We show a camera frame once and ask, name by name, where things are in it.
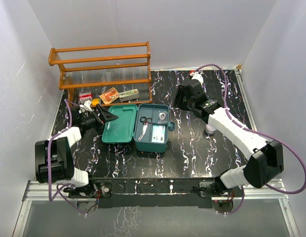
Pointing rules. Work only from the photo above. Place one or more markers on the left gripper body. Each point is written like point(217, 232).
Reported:
point(91, 122)

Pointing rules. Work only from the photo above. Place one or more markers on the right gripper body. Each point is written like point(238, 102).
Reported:
point(188, 104)

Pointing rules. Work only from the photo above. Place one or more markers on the orange medicine box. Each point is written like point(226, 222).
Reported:
point(109, 96)

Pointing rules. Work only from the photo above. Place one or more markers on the blue-grey divided tray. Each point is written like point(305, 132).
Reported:
point(150, 110)

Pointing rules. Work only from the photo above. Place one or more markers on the black scissors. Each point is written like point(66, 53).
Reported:
point(145, 121)

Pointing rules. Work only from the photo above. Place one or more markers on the teal medicine kit box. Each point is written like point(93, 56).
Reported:
point(121, 130)

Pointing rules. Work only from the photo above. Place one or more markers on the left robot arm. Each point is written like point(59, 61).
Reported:
point(54, 162)

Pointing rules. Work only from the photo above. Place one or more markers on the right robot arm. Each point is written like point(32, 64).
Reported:
point(264, 158)

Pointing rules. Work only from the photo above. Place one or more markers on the red-white medicine box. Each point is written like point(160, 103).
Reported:
point(86, 96)

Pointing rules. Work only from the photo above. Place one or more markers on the white-green medicine box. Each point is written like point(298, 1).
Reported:
point(129, 95)

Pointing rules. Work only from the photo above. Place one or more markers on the yellow small box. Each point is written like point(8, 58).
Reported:
point(95, 102)

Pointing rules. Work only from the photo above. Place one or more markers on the clear round container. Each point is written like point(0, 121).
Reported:
point(210, 130)

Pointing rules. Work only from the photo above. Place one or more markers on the wooden orange shelf rack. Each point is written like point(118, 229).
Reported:
point(104, 66)

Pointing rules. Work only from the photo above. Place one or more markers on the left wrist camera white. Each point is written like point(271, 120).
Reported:
point(85, 107)

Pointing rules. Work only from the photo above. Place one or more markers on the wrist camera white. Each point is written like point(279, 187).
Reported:
point(85, 107)
point(196, 76)

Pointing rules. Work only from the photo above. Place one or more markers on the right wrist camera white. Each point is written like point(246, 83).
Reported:
point(196, 76)

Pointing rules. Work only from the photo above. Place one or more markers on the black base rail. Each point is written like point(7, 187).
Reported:
point(160, 192)

